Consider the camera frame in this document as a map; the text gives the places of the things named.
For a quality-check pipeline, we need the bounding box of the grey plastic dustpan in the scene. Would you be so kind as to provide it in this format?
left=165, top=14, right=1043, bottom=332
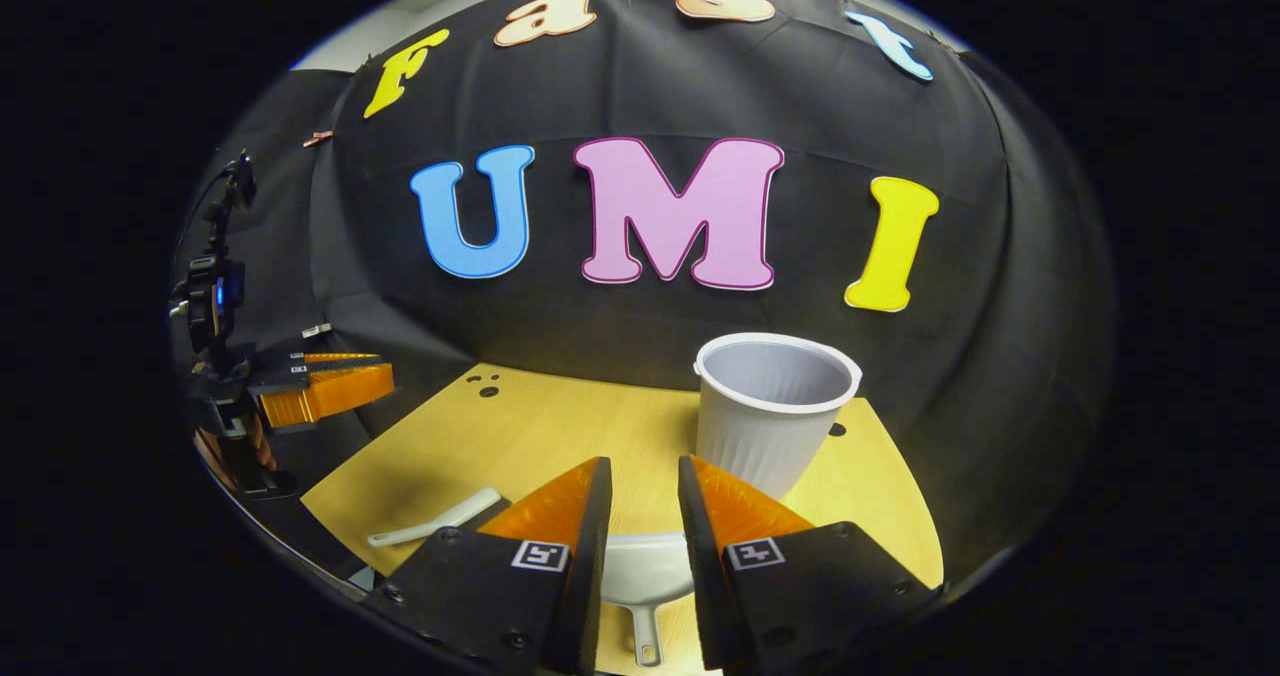
left=600, top=532, right=697, bottom=669

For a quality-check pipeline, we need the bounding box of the wooden desktop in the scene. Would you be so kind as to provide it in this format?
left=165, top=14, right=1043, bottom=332
left=300, top=361, right=947, bottom=676

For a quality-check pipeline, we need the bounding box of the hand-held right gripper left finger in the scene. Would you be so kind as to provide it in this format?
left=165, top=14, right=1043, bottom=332
left=362, top=456, right=614, bottom=676

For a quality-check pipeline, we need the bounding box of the small grey broom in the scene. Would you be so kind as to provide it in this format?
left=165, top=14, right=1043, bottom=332
left=366, top=487, right=504, bottom=549

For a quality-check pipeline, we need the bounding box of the white ribbed garbage bin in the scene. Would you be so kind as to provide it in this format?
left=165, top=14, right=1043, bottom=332
left=693, top=332, right=863, bottom=503

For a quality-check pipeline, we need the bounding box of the black backdrop cloth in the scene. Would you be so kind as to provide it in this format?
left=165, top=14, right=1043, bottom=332
left=170, top=0, right=1117, bottom=597

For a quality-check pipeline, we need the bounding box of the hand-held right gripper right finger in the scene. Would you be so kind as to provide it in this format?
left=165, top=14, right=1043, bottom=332
left=678, top=454, right=947, bottom=676

